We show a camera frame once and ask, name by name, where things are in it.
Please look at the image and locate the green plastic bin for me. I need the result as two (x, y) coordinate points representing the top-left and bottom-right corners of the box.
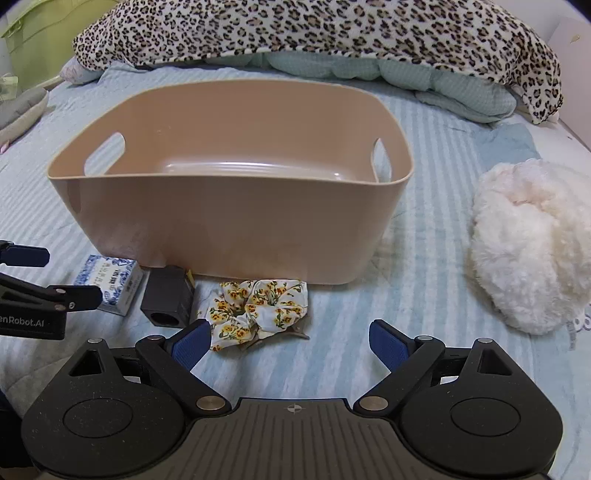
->
(0, 0), (122, 91)

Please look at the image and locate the grey cushion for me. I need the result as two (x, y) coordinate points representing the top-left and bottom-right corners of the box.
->
(0, 86), (49, 143)

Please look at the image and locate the small black box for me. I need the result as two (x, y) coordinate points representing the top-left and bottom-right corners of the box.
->
(140, 265), (195, 328)

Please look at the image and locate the light green quilt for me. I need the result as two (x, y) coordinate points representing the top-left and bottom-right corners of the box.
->
(203, 52), (517, 123)

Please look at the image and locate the white fluffy plush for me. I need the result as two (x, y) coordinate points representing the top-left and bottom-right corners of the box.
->
(470, 158), (591, 336)

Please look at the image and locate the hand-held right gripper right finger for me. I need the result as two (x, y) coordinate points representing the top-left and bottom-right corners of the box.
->
(352, 319), (523, 417)

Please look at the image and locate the yellow floral white scrunchie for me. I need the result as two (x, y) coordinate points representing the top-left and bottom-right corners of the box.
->
(204, 279), (309, 353)

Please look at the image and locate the leopard print blanket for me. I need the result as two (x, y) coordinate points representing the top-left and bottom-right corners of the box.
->
(72, 0), (565, 125)

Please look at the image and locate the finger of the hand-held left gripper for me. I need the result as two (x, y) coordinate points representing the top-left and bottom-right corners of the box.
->
(0, 240), (51, 269)
(0, 272), (103, 315)

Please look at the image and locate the blue and white patterned box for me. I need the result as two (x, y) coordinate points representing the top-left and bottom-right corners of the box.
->
(74, 255), (145, 317)

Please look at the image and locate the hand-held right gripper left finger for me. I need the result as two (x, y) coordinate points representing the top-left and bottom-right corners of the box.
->
(59, 319), (232, 417)

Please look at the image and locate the beige plastic storage basket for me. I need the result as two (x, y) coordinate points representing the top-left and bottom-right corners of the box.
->
(46, 81), (413, 286)

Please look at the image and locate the light blue cloth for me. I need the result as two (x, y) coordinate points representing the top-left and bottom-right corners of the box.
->
(472, 122), (542, 169)

